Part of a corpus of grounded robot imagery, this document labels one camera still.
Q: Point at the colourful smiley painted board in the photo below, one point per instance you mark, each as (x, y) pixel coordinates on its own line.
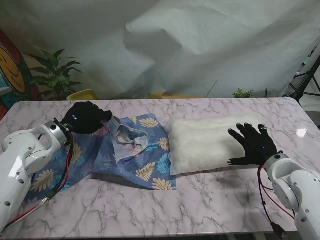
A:
(12, 70)

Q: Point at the black tripod stand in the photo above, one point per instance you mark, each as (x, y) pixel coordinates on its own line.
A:
(306, 80)

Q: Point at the white pillow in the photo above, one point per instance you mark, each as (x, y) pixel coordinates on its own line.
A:
(200, 145)

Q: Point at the thin brown stick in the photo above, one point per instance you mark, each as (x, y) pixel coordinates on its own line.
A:
(212, 88)

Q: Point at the blue leaf print pillowcase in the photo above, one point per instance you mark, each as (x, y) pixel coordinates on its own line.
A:
(130, 170)

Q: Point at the white backdrop sheet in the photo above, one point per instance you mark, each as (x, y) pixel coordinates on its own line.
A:
(175, 37)

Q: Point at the mustard yellow fabric item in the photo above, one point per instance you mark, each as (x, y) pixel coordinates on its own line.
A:
(160, 95)

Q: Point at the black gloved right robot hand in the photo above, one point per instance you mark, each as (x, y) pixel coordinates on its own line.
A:
(257, 147)

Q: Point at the yellow plastic chair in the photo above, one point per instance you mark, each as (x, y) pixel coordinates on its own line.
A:
(82, 95)

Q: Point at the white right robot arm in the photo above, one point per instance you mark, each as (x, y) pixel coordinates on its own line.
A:
(282, 175)

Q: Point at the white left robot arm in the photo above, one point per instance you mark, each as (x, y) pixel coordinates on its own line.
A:
(15, 155)

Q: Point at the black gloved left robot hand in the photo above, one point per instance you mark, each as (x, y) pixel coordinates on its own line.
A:
(85, 117)

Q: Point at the small green plant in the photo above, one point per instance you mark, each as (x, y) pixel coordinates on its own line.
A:
(242, 94)

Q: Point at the large green potted plant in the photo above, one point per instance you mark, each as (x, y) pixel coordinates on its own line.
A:
(56, 75)

